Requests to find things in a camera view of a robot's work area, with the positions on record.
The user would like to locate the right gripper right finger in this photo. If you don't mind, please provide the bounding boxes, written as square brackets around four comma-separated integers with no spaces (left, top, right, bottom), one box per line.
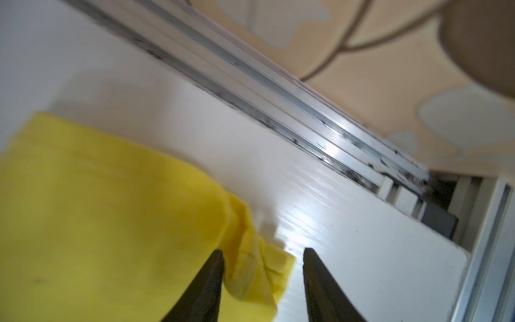
[303,248,366,322]

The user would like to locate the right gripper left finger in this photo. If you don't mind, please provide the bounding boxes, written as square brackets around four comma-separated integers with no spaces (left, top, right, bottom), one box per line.
[162,250,225,322]

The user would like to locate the yellow trousers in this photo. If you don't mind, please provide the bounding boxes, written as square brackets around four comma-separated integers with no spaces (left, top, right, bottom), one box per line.
[1,113,295,321]

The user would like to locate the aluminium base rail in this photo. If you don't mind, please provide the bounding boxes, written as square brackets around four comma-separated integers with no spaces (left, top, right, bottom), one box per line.
[418,172,515,322]

